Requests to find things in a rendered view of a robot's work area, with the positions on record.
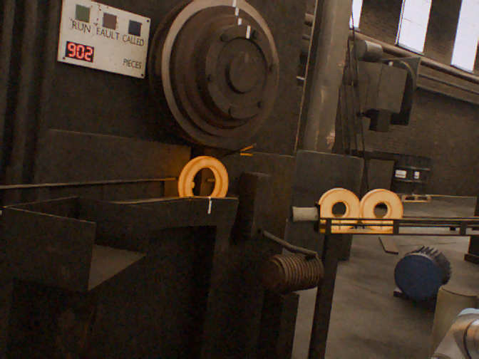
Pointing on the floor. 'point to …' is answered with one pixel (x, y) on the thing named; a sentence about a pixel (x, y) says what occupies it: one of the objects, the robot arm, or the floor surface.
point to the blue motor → (421, 275)
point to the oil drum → (304, 179)
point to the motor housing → (284, 301)
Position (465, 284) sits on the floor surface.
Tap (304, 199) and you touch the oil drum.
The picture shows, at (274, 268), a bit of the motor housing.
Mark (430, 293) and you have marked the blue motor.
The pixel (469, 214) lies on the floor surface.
